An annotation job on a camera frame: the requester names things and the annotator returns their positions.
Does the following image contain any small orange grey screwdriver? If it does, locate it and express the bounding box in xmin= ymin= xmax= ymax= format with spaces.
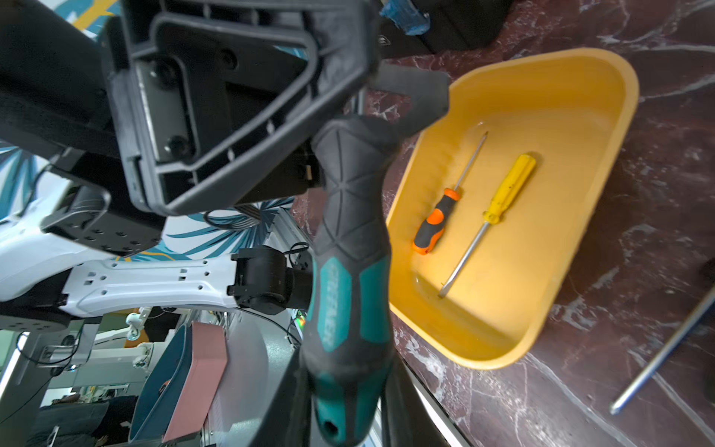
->
xmin=413 ymin=132 xmax=489 ymax=255

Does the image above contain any yellow plastic storage box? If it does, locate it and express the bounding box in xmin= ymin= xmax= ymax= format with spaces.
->
xmin=387 ymin=48 xmax=640 ymax=370

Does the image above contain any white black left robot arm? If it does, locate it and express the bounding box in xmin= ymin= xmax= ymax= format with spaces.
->
xmin=1 ymin=1 xmax=450 ymax=446

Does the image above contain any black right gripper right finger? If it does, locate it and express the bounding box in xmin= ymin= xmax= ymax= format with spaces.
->
xmin=382 ymin=355 xmax=449 ymax=447

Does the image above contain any blue white small object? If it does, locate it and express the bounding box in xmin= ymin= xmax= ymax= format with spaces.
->
xmin=380 ymin=0 xmax=431 ymax=37

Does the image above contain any yellow handle screwdriver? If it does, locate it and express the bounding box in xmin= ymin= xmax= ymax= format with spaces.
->
xmin=438 ymin=154 xmax=536 ymax=298

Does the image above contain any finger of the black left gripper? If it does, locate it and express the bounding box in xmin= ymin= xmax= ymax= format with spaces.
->
xmin=367 ymin=63 xmax=451 ymax=139
xmin=101 ymin=1 xmax=380 ymax=216

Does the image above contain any black plastic toolbox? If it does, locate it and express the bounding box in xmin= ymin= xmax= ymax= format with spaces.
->
xmin=378 ymin=0 xmax=513 ymax=59

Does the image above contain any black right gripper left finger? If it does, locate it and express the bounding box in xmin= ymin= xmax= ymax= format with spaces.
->
xmin=250 ymin=362 xmax=312 ymax=447

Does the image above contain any green black screwdriver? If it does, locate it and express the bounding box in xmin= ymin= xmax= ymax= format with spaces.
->
xmin=302 ymin=115 xmax=400 ymax=446

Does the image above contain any black yellow-dotted screwdriver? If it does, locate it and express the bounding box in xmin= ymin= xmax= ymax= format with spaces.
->
xmin=609 ymin=258 xmax=714 ymax=415

